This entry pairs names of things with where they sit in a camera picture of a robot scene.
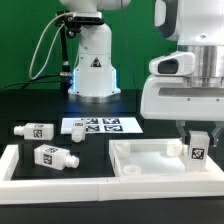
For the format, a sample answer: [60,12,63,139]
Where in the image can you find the white marker sheet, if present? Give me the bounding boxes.
[61,117,142,134]

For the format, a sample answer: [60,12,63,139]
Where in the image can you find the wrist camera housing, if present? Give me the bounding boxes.
[149,51,195,76]

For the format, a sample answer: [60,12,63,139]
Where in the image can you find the grey cable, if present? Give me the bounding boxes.
[28,15,67,81]

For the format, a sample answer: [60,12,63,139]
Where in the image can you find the black cable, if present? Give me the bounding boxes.
[0,74,71,93]

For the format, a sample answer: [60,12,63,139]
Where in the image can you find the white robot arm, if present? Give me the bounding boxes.
[59,0,224,146]

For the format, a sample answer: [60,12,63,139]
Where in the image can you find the black camera on stand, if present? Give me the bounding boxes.
[55,11,104,91]

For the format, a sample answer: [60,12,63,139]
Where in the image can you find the white U-shaped fence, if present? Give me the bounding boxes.
[0,145,224,205]

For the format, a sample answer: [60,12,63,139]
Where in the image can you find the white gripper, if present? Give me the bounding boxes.
[140,75,224,147]

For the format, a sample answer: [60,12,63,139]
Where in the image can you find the white square tabletop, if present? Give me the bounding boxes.
[109,139,224,182]

